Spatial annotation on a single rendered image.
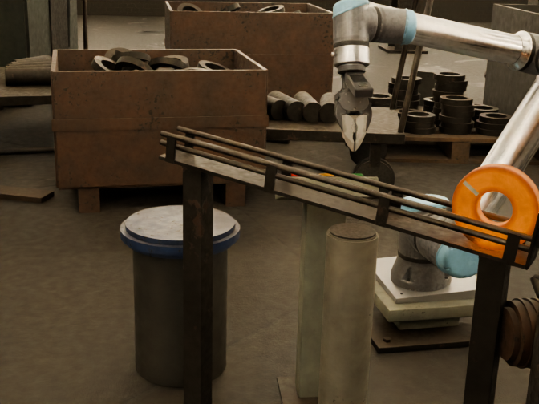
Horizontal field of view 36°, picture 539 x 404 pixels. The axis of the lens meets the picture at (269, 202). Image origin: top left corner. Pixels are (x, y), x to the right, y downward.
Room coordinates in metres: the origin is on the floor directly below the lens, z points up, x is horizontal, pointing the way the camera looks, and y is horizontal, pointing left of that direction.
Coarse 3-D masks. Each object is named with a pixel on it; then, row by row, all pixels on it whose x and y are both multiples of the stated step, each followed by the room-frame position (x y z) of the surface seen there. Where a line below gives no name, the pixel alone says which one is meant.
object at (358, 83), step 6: (348, 72) 2.07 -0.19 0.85; (354, 72) 2.07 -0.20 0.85; (360, 72) 2.08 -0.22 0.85; (348, 78) 2.04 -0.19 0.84; (354, 78) 2.03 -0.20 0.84; (360, 78) 2.04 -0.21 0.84; (366, 78) 2.04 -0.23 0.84; (348, 84) 2.03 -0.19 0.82; (354, 84) 1.99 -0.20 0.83; (360, 84) 1.98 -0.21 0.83; (366, 84) 1.98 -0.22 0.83; (354, 90) 1.98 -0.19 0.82; (360, 90) 1.97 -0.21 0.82; (366, 90) 1.97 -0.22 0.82; (372, 90) 1.97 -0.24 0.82; (360, 96) 1.97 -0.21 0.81; (366, 96) 1.97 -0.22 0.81; (372, 96) 1.98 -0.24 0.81
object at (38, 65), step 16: (16, 64) 4.90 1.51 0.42; (32, 64) 4.95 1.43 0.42; (48, 64) 4.91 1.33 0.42; (0, 80) 4.89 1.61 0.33; (16, 80) 4.69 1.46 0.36; (32, 80) 4.72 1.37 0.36; (48, 80) 4.75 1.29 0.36; (0, 96) 4.38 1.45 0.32; (16, 96) 4.40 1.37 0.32; (32, 96) 4.43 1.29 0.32; (48, 96) 4.45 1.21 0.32
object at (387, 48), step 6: (396, 0) 9.71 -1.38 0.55; (402, 0) 9.41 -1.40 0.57; (408, 0) 9.41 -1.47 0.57; (420, 0) 9.43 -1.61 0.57; (396, 6) 9.71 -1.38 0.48; (402, 6) 9.41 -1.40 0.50; (408, 6) 9.41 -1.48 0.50; (420, 6) 9.43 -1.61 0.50; (384, 48) 9.49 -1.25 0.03; (390, 48) 9.50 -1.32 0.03; (396, 48) 9.40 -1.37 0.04; (402, 48) 9.41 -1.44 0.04; (408, 48) 9.42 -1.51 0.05; (414, 48) 9.43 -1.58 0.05
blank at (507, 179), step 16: (464, 176) 1.45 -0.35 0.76; (480, 176) 1.44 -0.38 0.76; (496, 176) 1.42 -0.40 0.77; (512, 176) 1.41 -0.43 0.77; (528, 176) 1.42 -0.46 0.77; (464, 192) 1.45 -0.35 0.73; (480, 192) 1.44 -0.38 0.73; (512, 192) 1.41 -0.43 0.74; (528, 192) 1.40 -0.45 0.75; (464, 208) 1.45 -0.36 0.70; (480, 208) 1.46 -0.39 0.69; (528, 208) 1.39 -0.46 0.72; (464, 224) 1.45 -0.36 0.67; (496, 224) 1.43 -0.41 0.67; (512, 224) 1.41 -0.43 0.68; (528, 224) 1.39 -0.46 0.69; (480, 240) 1.43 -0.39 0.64
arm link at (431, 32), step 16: (416, 16) 2.32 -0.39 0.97; (416, 32) 2.30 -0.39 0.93; (432, 32) 2.32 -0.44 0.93; (448, 32) 2.34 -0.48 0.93; (464, 32) 2.36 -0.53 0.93; (480, 32) 2.38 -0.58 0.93; (496, 32) 2.42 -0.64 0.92; (528, 32) 2.46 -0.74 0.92; (432, 48) 2.36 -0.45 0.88; (448, 48) 2.36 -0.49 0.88; (464, 48) 2.36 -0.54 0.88; (480, 48) 2.38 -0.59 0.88; (496, 48) 2.39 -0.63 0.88; (512, 48) 2.41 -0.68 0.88; (528, 48) 2.42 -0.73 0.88; (512, 64) 2.45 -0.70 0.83; (528, 64) 2.42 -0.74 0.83
